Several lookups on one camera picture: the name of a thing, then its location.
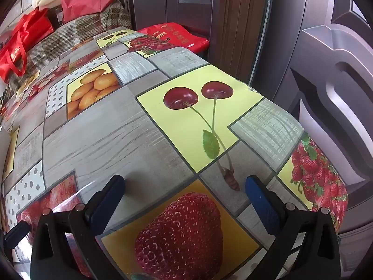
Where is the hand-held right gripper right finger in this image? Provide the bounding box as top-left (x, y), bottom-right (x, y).
top-left (245, 174), bottom-right (341, 280)

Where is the red gift bag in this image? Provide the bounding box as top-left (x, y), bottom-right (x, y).
top-left (137, 23), bottom-right (210, 54)

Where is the red tote bag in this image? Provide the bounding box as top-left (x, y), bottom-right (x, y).
top-left (0, 7), bottom-right (54, 84)

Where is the plaid covered box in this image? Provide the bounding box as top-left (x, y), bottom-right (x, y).
top-left (9, 1), bottom-right (131, 85)

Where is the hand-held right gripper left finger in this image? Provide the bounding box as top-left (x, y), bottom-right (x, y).
top-left (31, 174), bottom-right (126, 280)

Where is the brown wooden door frame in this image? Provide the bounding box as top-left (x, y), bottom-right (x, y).
top-left (213, 0), bottom-right (273, 85)

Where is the fruit print tablecloth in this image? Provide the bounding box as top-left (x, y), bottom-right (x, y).
top-left (0, 26), bottom-right (349, 280)

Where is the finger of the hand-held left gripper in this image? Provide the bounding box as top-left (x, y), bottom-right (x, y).
top-left (4, 221), bottom-right (30, 248)

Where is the dark panelled door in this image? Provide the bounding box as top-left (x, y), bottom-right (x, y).
top-left (271, 0), bottom-right (373, 269)
top-left (122, 0), bottom-right (222, 38)

